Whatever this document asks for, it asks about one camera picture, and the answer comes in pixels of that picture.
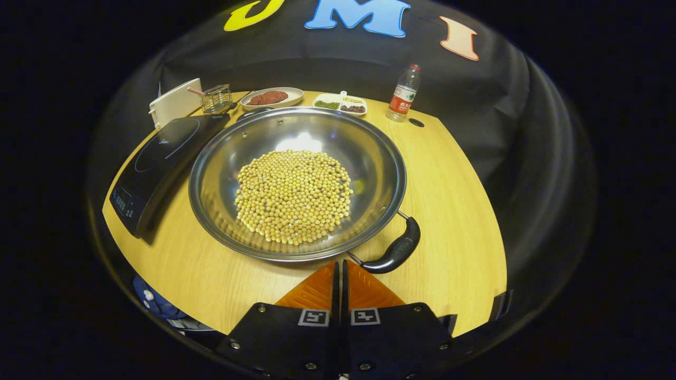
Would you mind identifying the white divided dish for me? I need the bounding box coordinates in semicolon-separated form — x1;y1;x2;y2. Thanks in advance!
313;91;368;116

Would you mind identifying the small wire basket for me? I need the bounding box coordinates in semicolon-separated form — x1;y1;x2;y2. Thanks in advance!
201;84;233;114

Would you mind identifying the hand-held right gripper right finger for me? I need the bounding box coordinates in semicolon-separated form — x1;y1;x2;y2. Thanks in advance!
342;259;458;380

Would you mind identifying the stainless steel pot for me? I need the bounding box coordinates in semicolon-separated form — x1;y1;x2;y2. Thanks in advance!
189;107;421;274

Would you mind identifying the white oval plate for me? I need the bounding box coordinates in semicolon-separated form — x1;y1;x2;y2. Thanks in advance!
240;87;305;111

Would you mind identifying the blue white cloth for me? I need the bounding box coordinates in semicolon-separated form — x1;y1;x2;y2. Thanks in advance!
132;274;212;332

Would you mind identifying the red minced meat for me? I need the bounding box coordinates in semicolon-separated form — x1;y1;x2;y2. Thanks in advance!
248;91;289;106

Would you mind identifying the clear water bottle red label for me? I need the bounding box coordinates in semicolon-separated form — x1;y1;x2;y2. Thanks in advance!
386;64;422;122

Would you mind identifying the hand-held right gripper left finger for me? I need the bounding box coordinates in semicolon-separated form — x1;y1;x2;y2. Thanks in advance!
214;260;342;380

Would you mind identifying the black table edge clip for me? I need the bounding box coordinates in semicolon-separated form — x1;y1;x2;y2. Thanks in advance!
491;289;514;321

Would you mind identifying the pile of soybeans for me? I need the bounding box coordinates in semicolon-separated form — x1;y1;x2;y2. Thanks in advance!
234;150;354;246

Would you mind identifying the black induction cooktop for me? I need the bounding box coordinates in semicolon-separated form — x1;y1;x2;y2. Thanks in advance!
109;113;231;239

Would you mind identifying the white toaster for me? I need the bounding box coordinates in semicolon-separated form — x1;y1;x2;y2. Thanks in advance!
148;78;204;130

